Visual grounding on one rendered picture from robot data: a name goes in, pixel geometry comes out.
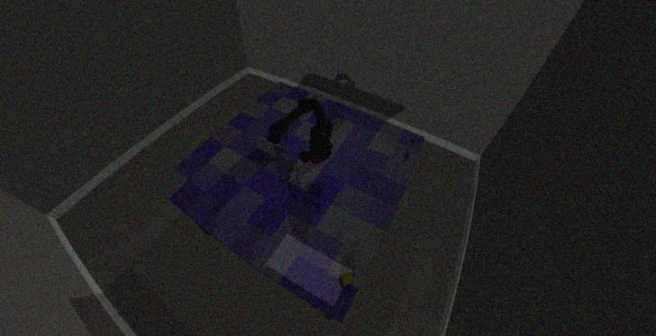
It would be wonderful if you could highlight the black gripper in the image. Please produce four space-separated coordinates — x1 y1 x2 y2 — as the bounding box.
298 141 333 163

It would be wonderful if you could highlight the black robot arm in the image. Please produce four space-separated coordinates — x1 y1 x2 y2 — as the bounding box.
266 98 333 161

